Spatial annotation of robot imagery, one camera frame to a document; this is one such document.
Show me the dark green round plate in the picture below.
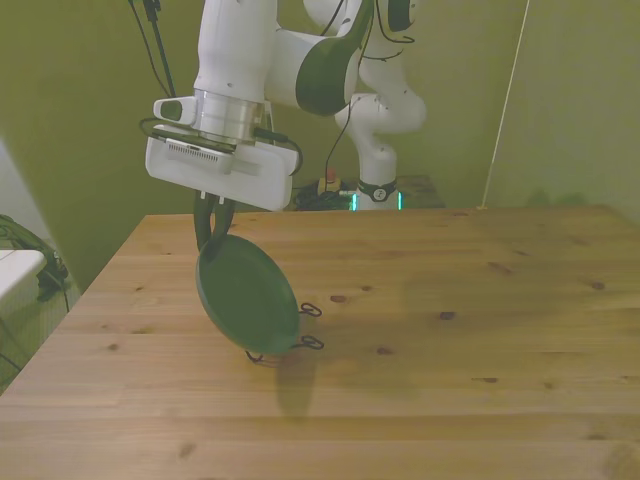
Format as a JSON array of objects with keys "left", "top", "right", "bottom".
[{"left": 195, "top": 234, "right": 303, "bottom": 357}]

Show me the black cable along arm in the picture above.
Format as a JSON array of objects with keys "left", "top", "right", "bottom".
[{"left": 323, "top": 0, "right": 417, "bottom": 174}]

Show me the emergency stop button box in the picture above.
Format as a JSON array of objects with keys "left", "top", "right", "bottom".
[{"left": 317, "top": 168, "right": 343, "bottom": 195}]

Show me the white hanging cord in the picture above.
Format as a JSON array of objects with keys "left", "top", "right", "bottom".
[{"left": 477, "top": 0, "right": 532, "bottom": 211}]

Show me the black wire plate rack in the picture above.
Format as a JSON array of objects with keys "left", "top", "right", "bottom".
[{"left": 243, "top": 301, "right": 326, "bottom": 370}]

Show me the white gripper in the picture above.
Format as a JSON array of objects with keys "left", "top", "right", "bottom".
[{"left": 144, "top": 135, "right": 298, "bottom": 257}]

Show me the small white side table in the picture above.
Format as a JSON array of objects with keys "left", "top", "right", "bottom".
[{"left": 0, "top": 248, "right": 46, "bottom": 304}]

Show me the black tripod stand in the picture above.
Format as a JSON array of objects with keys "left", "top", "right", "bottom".
[{"left": 126, "top": 0, "right": 178, "bottom": 99}]

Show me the black cable bundle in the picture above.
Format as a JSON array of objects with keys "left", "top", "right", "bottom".
[{"left": 292, "top": 182, "right": 357, "bottom": 212}]

